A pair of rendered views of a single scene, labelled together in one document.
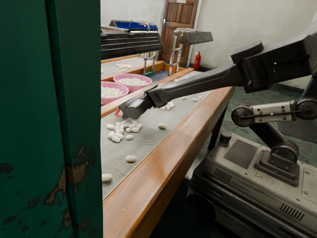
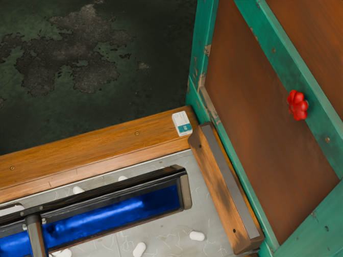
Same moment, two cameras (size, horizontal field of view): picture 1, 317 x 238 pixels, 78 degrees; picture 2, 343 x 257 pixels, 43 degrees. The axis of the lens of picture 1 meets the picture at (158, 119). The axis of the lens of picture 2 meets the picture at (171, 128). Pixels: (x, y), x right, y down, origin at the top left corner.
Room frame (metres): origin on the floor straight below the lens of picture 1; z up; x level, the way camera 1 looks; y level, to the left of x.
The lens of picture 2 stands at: (0.65, 0.49, 1.72)
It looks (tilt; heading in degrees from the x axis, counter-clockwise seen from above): 59 degrees down; 223
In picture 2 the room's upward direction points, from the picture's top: 4 degrees clockwise
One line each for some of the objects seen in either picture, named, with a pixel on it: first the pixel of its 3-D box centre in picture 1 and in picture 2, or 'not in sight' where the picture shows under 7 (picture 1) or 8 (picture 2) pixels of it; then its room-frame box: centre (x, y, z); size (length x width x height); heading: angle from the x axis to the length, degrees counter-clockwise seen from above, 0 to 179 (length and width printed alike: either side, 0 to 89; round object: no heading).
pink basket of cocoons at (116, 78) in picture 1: (132, 85); not in sight; (1.32, 0.21, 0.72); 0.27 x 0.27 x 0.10
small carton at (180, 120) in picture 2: not in sight; (181, 123); (0.21, 0.11, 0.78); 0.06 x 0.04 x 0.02; 66
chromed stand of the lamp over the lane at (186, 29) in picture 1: (184, 59); not in sight; (1.62, -0.14, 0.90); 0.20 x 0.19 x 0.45; 156
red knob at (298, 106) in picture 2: not in sight; (299, 105); (0.28, 0.38, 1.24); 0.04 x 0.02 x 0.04; 66
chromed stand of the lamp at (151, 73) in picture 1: (142, 49); not in sight; (1.79, 0.22, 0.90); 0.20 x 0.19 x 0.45; 156
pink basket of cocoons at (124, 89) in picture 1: (105, 96); not in sight; (1.06, 0.33, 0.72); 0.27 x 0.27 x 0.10
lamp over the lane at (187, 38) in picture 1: (198, 37); not in sight; (1.59, -0.21, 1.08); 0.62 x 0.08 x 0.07; 156
